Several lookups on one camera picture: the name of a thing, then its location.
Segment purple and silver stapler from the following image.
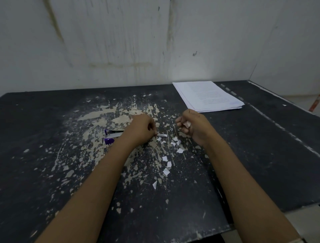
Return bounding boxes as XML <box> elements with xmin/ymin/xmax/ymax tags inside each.
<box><xmin>104</xmin><ymin>129</ymin><xmax>125</xmax><ymax>145</ymax></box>

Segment person's left forearm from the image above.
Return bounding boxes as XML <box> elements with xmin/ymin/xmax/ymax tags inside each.
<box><xmin>35</xmin><ymin>135</ymin><xmax>143</xmax><ymax>243</ymax></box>

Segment person's right forearm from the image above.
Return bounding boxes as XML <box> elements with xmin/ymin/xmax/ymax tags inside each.
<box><xmin>200</xmin><ymin>133</ymin><xmax>302</xmax><ymax>243</ymax></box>

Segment scattered white paper scraps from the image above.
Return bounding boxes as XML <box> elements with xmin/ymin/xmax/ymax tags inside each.
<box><xmin>152</xmin><ymin>136</ymin><xmax>186</xmax><ymax>190</ymax></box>

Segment person's right hand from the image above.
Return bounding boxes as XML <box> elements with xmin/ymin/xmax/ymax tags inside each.
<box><xmin>175</xmin><ymin>109</ymin><xmax>216</xmax><ymax>146</ymax></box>

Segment orange red pole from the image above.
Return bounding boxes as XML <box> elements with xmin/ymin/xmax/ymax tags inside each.
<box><xmin>308</xmin><ymin>94</ymin><xmax>320</xmax><ymax>112</ymax></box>

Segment stack of white printed sheets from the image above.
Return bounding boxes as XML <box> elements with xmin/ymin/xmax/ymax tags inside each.
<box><xmin>172</xmin><ymin>81</ymin><xmax>245</xmax><ymax>113</ymax></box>

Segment person's left hand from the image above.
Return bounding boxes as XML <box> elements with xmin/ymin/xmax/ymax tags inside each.
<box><xmin>122</xmin><ymin>114</ymin><xmax>158</xmax><ymax>146</ymax></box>

